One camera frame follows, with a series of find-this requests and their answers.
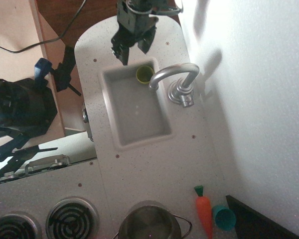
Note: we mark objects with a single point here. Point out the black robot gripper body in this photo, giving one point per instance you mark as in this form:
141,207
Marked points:
133,20

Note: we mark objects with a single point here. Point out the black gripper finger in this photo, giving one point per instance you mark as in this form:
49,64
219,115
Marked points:
146,40
124,54

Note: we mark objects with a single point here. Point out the silver curved faucet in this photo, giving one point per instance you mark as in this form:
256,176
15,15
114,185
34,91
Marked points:
180,91

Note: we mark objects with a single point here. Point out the yellow-green plastic cup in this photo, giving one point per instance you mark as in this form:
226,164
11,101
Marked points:
144,74

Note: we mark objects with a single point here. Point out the white toy sink basin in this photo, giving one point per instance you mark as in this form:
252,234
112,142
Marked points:
137,115

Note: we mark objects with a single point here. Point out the silver cabinet knob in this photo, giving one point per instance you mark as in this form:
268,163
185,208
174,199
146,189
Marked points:
85,115

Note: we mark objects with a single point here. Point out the blue clamp upper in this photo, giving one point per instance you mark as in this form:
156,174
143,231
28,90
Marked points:
41,69

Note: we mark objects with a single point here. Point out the blue clamp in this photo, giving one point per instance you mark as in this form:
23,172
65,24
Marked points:
41,69
7,148

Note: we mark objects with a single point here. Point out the blue clamp lower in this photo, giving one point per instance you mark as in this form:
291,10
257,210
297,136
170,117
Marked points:
7,148

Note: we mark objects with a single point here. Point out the stainless steel pot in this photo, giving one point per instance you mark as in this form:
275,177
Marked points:
152,222

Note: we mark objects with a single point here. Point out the black coil burner right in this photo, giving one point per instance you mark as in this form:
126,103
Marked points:
72,218

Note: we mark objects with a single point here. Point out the black coil burner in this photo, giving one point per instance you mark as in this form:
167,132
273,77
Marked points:
72,218
19,225

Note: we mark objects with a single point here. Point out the orange toy carrot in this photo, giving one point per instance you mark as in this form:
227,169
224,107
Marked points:
204,211

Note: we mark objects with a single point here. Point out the teal plastic cup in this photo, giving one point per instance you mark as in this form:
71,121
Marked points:
223,217

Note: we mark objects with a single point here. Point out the black coil burner left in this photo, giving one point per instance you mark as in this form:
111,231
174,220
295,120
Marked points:
19,225

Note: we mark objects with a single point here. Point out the black panel corner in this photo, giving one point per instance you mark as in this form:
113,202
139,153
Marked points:
251,224

